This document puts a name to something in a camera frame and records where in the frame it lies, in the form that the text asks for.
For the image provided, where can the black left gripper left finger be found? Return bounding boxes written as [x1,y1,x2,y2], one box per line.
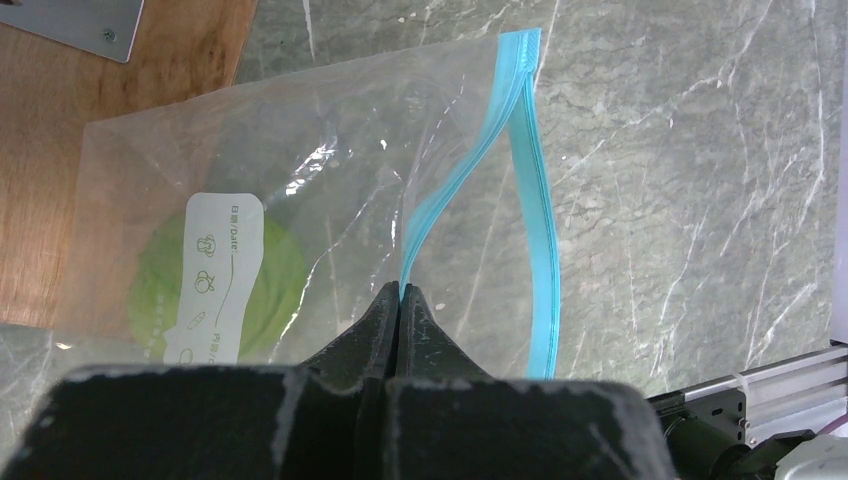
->
[2,282,400,479]

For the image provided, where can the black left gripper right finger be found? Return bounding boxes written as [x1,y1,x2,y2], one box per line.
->
[385,284,677,480]

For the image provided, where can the green toy cabbage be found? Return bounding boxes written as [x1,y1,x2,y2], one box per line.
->
[126,214,307,363]

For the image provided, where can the clear zip top bag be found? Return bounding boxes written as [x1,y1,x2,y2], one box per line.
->
[53,28,561,379]

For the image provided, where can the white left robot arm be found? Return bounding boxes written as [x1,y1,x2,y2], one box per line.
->
[1,282,847,479]

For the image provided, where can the wooden board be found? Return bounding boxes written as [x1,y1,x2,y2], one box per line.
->
[1,1,258,329]

